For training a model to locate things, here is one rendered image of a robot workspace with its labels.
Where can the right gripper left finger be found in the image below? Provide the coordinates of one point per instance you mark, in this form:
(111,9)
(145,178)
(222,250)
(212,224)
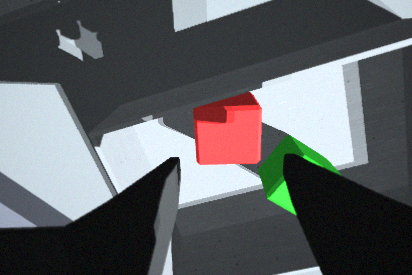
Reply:
(133,238)

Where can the red block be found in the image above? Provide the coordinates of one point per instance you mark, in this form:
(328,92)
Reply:
(228,131)

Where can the green block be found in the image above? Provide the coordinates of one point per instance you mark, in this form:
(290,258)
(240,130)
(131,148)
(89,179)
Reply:
(271,171)

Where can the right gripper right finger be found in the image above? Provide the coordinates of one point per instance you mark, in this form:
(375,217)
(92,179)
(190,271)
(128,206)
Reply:
(351,229)

